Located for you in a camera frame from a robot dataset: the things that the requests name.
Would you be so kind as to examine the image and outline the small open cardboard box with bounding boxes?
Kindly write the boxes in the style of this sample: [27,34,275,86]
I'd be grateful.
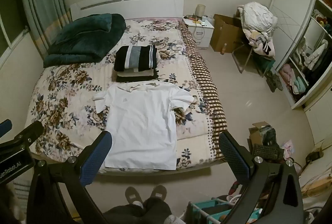
[248,121,277,153]

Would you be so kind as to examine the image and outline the white radiator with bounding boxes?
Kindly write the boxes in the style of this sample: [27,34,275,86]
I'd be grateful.
[12,179,31,205]

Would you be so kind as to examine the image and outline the person's right slipper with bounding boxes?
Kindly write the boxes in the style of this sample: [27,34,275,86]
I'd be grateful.
[150,185,168,200]

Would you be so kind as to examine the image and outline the beige folded garment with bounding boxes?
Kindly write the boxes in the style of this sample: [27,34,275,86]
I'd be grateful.
[117,69,154,78]

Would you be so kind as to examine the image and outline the black computer keyboard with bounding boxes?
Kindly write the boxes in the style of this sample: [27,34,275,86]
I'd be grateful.
[252,143,285,161]

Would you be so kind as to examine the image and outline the floral bed quilt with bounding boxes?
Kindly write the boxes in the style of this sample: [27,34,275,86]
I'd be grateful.
[24,18,218,173]

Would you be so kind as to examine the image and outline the teal folded clothes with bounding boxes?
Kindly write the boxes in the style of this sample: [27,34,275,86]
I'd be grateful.
[292,76,309,95]

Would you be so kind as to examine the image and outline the pale green curtain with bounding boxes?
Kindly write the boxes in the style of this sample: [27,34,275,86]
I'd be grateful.
[19,0,72,60]

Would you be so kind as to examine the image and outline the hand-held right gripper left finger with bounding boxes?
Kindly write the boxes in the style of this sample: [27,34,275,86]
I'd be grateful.
[26,131,113,224]

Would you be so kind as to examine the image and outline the white T-shirt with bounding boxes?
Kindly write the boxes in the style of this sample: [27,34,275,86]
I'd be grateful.
[94,81,199,170]

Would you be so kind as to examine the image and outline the pink folded clothes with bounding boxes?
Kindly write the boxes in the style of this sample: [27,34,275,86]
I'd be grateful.
[280,63,296,82]

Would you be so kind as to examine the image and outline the brown checked bed sheet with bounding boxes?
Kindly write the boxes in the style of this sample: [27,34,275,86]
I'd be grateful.
[178,24,229,162]

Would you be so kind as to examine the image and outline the window frame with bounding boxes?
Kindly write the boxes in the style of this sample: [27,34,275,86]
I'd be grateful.
[0,0,29,71]

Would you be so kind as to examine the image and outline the person's dark trousers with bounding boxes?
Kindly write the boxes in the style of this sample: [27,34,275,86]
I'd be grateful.
[102,197,173,224]

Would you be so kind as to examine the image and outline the white nightstand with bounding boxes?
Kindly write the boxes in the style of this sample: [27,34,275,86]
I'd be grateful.
[182,16,215,48]

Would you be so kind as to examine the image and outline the large brown cardboard box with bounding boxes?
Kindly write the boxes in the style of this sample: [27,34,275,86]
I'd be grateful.
[210,14,246,53]

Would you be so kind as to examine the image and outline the white wardrobe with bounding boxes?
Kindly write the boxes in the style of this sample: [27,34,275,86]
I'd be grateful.
[268,0,332,111]

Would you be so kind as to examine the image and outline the pair of dark slippers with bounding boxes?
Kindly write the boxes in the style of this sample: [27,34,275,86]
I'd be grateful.
[267,72,284,93]

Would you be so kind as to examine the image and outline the metal frame chair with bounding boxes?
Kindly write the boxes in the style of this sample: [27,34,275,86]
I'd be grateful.
[231,38,261,76]

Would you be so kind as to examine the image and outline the white bed headboard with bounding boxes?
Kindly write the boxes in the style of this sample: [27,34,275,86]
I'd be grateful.
[70,0,185,22]

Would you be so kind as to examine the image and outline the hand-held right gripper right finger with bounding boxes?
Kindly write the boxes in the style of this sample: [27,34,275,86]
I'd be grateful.
[218,131,304,224]

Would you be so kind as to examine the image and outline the dark green blanket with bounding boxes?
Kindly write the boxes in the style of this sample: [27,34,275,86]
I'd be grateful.
[43,13,127,68]

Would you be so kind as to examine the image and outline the pink printed bag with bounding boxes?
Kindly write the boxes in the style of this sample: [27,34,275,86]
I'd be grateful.
[283,140,296,159]

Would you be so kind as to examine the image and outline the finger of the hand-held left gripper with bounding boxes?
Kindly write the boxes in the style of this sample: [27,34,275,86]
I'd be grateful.
[0,120,13,138]
[0,120,44,153]

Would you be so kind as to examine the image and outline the teal storage rack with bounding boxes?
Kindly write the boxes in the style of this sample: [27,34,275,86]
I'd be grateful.
[187,198,261,224]

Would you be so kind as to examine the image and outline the white hanging jacket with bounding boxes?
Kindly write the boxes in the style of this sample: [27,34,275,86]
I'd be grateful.
[303,39,328,70]

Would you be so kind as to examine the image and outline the person's slipper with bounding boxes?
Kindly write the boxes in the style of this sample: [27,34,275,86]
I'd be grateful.
[150,185,168,200]
[125,187,142,206]

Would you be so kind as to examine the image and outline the person's left slipper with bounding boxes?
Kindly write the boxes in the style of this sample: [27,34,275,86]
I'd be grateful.
[125,187,142,206]

